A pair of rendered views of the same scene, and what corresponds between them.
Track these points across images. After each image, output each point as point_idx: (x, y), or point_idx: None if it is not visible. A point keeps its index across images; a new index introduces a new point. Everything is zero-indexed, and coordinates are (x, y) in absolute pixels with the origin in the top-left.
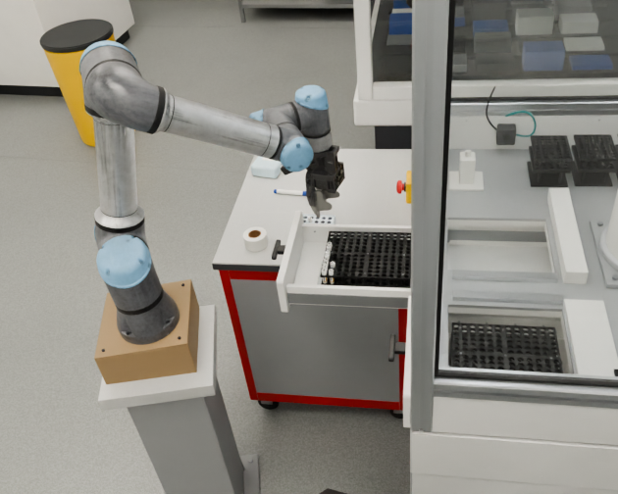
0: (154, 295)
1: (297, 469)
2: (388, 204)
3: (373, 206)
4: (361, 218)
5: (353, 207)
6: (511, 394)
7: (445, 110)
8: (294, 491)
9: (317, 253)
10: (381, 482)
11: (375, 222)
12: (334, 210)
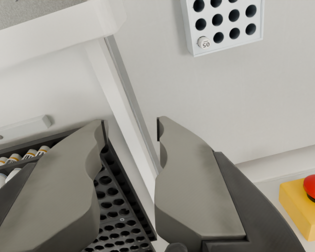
0: None
1: (79, 2)
2: (314, 110)
3: (311, 86)
4: (273, 78)
5: (312, 48)
6: None
7: None
8: (63, 9)
9: (73, 87)
10: None
11: (261, 106)
12: (305, 5)
